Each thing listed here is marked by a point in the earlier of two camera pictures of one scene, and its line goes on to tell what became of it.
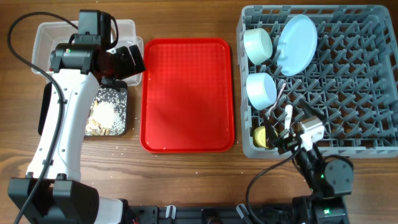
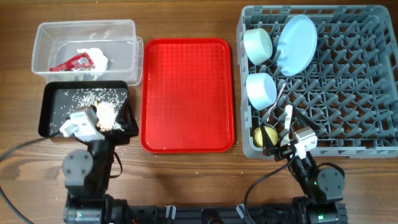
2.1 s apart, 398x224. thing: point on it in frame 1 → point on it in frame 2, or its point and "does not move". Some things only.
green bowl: (257, 44) does not move
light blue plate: (297, 45) does not move
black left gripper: (129, 68) → (127, 124)
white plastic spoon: (288, 119) does not move
